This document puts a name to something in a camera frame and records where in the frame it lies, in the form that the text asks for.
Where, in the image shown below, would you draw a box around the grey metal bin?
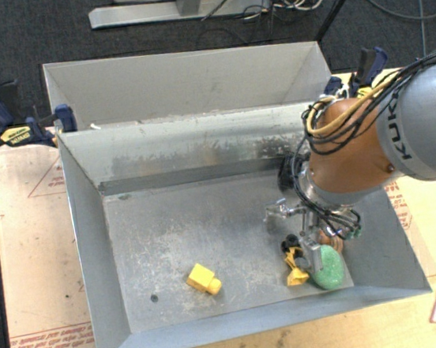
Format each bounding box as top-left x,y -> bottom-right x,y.
42,17 -> 436,348

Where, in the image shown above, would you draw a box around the green speckled oval sponge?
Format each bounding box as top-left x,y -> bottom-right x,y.
306,241 -> 348,293

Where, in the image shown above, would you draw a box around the yellow and black toy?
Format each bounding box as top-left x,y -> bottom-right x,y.
279,232 -> 311,288

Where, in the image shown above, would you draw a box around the brown cardboard board red print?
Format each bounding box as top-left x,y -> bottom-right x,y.
0,77 -> 436,348

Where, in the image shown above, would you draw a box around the yellow toy block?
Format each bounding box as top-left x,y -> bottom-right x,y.
183,260 -> 224,300

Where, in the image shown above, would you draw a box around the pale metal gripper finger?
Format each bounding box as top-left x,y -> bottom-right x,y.
261,196 -> 294,236
292,234 -> 326,279

